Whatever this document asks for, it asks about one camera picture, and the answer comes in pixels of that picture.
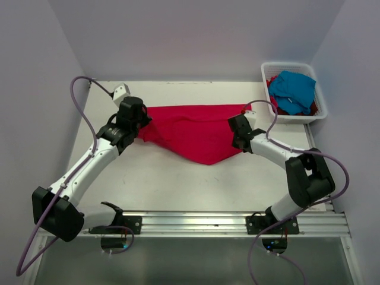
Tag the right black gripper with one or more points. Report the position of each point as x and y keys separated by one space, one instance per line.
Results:
x=233 y=141

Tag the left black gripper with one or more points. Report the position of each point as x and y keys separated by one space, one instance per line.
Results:
x=145 y=119

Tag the crimson red t shirt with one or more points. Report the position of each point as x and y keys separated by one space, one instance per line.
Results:
x=199 y=133

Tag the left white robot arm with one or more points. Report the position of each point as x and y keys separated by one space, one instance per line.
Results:
x=55 y=209

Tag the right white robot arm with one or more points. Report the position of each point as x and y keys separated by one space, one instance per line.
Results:
x=308 y=176

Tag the bright red t shirt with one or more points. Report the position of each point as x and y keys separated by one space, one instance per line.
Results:
x=271 y=93

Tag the blue t shirt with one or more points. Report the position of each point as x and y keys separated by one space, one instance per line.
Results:
x=294 y=92

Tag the white plastic basket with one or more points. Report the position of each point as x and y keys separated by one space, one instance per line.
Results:
x=270 y=69

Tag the dark red t shirt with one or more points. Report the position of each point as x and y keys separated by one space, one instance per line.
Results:
x=313 y=111

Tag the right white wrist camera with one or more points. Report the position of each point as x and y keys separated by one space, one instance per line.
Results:
x=250 y=116

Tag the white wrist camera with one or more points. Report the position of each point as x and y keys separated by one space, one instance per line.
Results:
x=120 y=92
x=250 y=116

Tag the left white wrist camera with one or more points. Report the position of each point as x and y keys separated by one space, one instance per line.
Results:
x=120 y=92

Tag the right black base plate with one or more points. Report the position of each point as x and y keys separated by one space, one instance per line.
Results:
x=258 y=222

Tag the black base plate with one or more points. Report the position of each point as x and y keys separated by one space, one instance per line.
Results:
x=258 y=222
x=132 y=222

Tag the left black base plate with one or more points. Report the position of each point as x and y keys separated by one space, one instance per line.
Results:
x=132 y=222

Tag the aluminium mounting rail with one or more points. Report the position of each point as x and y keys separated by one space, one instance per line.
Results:
x=220 y=224

